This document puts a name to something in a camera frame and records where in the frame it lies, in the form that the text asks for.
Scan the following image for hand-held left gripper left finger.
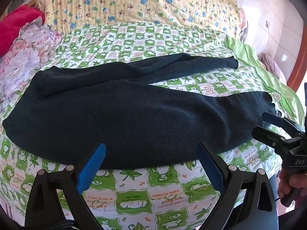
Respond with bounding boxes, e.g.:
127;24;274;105
25;143;106;230

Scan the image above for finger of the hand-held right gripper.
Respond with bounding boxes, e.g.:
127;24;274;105
261;112;286;129
252;125;288;152

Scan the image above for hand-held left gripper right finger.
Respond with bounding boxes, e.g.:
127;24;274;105
199;143;279;230

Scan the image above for black pants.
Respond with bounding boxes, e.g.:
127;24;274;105
2;53;277;170

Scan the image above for person's right hand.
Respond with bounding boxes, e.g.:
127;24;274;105
278;167;303;203

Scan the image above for plain light green cloth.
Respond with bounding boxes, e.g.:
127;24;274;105
224;35;305;126

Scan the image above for pink cloth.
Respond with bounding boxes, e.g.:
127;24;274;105
260;52;287;85

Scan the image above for green checked bed sheet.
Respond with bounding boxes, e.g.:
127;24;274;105
0;21;305;230

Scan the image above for floral pillow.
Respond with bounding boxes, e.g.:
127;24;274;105
0;16;66;117

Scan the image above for red blanket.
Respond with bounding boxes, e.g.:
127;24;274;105
0;5;46;56

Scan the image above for yellow printed quilt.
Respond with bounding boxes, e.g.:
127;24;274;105
35;0;241;34

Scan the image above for wooden door frame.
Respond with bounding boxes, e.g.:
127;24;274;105
286;59;307;95

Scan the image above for thin cable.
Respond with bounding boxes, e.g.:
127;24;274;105
265;26;273;54

